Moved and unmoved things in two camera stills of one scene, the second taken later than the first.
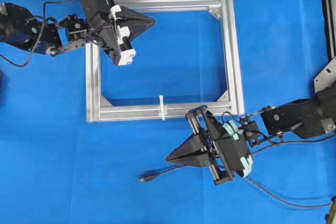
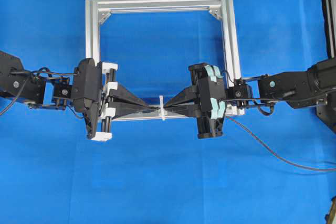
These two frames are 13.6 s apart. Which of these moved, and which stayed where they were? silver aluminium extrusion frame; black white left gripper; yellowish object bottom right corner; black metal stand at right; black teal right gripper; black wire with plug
Moved: black wire with plug; black teal right gripper; black white left gripper
Stayed: silver aluminium extrusion frame; black metal stand at right; yellowish object bottom right corner
